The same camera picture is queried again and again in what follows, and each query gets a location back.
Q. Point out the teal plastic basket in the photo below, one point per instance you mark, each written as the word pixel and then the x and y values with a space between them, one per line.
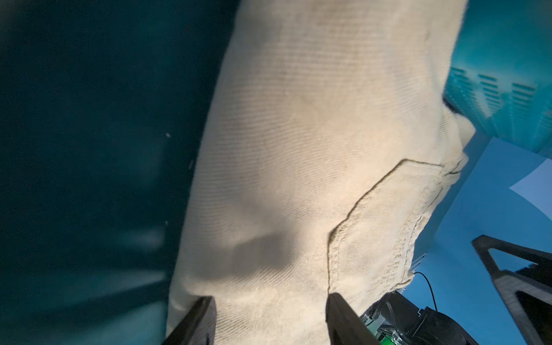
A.
pixel 500 75

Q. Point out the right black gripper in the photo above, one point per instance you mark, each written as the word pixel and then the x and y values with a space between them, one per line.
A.
pixel 396 320

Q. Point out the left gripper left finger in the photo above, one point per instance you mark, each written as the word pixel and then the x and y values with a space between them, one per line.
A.
pixel 198 327

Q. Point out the khaki pants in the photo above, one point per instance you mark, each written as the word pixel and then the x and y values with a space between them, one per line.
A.
pixel 326 150

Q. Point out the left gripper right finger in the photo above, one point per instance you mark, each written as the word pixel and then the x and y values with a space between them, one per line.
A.
pixel 345 327

